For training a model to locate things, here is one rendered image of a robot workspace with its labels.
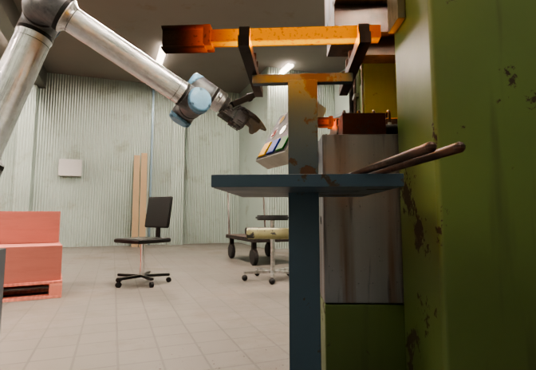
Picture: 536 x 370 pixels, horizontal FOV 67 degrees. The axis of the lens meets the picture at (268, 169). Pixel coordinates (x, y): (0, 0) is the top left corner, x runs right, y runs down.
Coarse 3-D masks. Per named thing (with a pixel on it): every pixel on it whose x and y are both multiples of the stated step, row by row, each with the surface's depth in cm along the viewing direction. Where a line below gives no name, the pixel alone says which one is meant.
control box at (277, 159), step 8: (320, 104) 178; (320, 112) 178; (280, 128) 194; (280, 136) 186; (264, 144) 202; (280, 152) 173; (256, 160) 198; (264, 160) 192; (272, 160) 187; (280, 160) 182
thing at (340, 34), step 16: (176, 32) 75; (192, 32) 75; (208, 32) 73; (224, 32) 74; (256, 32) 73; (272, 32) 73; (288, 32) 73; (304, 32) 73; (320, 32) 72; (336, 32) 72; (352, 32) 72; (176, 48) 74; (192, 48) 74; (208, 48) 75
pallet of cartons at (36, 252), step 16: (0, 224) 361; (16, 224) 366; (32, 224) 372; (48, 224) 378; (0, 240) 360; (16, 240) 365; (32, 240) 371; (48, 240) 376; (16, 256) 331; (32, 256) 336; (48, 256) 342; (16, 272) 330; (32, 272) 335; (48, 272) 341; (48, 288) 372
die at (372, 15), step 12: (336, 12) 129; (348, 12) 129; (360, 12) 129; (372, 12) 128; (384, 12) 128; (336, 24) 128; (348, 24) 128; (372, 24) 128; (384, 24) 128; (384, 36) 131; (336, 48) 140; (348, 48) 140
